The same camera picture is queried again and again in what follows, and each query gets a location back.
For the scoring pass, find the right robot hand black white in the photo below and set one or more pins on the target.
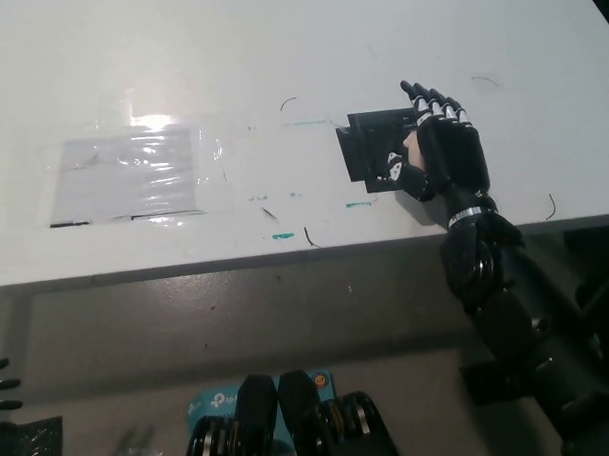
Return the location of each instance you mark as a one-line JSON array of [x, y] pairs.
[[454, 158]]

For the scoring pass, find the pink dumpling squeeze toy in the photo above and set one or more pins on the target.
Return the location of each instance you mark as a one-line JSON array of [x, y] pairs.
[[411, 147]]

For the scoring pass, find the clear plastic film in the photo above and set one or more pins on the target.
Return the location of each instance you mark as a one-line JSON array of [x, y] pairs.
[[214, 150]]

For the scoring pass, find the black square tape mask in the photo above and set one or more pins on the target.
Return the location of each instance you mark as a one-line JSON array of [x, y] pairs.
[[370, 145]]

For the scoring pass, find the black floor tape patch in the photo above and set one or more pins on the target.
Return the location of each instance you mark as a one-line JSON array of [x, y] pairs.
[[479, 386], [37, 439]]

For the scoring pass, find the teal tp-link box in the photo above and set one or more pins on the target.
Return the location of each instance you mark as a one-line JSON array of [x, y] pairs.
[[216, 402]]

